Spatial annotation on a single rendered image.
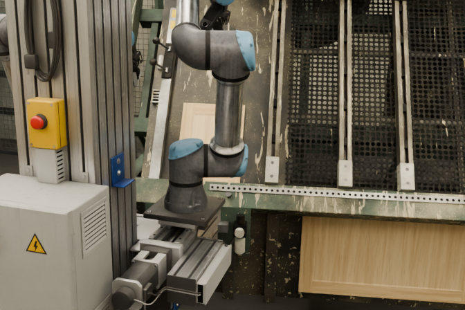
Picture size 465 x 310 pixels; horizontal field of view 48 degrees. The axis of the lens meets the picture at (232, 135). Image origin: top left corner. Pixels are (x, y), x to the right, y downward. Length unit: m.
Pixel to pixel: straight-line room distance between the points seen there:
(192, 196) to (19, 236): 0.60
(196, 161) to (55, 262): 0.58
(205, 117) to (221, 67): 1.11
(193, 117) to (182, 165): 0.90
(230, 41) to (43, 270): 0.78
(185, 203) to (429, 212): 1.20
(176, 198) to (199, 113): 0.92
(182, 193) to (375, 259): 1.36
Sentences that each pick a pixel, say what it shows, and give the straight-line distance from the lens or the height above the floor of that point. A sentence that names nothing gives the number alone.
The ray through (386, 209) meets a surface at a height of 0.84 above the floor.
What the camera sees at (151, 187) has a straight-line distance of 2.50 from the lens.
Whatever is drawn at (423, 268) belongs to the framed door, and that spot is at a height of 0.44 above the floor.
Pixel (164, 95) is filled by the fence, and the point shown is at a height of 1.26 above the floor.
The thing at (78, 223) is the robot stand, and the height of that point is 1.19.
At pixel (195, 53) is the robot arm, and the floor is 1.59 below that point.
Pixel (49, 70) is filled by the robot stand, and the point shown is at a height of 1.54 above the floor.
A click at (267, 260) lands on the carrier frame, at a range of 2.75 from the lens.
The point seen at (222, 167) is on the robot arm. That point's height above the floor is 1.20.
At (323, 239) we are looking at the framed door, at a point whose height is 0.56.
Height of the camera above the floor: 1.73
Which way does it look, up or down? 14 degrees down
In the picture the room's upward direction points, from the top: 1 degrees clockwise
